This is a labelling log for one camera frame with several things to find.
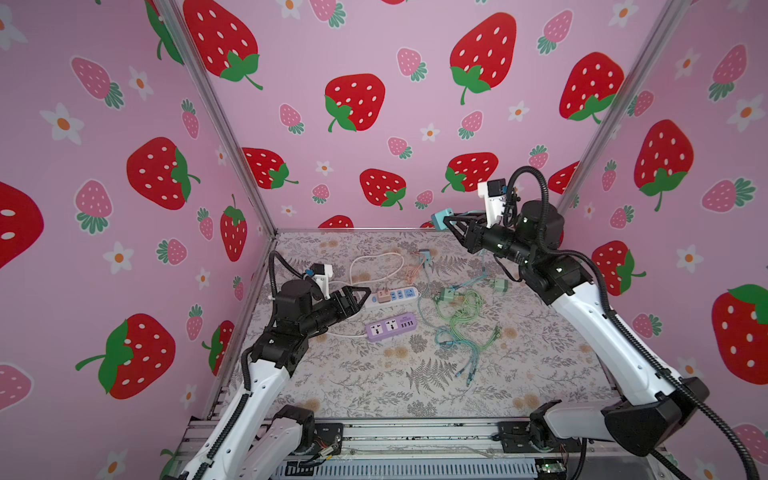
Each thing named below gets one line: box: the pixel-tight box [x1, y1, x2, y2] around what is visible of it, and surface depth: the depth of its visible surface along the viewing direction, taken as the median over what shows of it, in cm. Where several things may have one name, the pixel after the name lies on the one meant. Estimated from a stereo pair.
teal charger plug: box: [431, 208, 457, 231], surface depth 66 cm
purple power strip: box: [366, 312, 417, 342], surface depth 93 cm
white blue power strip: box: [363, 287, 421, 309], surface depth 100 cm
